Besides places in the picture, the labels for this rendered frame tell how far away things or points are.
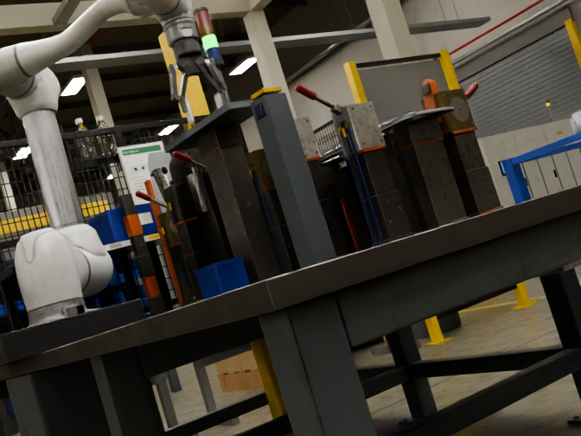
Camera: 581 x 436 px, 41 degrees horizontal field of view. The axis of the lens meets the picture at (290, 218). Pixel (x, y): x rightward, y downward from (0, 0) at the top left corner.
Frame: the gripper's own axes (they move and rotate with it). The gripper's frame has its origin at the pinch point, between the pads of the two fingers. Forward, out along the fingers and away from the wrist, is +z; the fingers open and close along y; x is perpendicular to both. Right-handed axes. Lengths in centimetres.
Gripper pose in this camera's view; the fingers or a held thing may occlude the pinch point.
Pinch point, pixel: (205, 112)
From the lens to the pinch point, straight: 219.5
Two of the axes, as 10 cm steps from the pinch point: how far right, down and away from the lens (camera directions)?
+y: 8.6, -2.3, 4.5
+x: -4.1, 2.0, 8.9
